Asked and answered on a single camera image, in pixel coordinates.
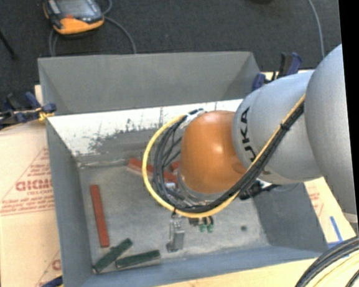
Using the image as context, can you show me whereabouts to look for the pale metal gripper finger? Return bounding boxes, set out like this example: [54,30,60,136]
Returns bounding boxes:
[164,219,179,254]
[172,220,187,251]

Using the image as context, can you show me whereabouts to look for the dark green flat block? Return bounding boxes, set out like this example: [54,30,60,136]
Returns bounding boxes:
[114,249,162,270]
[90,237,136,275]

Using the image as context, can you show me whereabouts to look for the grey metal bin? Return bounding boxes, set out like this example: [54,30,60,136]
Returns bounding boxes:
[37,34,332,287]

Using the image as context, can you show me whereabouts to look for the brown cardboard board, red print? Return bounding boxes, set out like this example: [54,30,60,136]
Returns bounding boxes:
[0,58,359,287]

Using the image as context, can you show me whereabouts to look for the black cylinder on white bracket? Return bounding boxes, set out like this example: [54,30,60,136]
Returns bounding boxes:
[238,177,282,201]

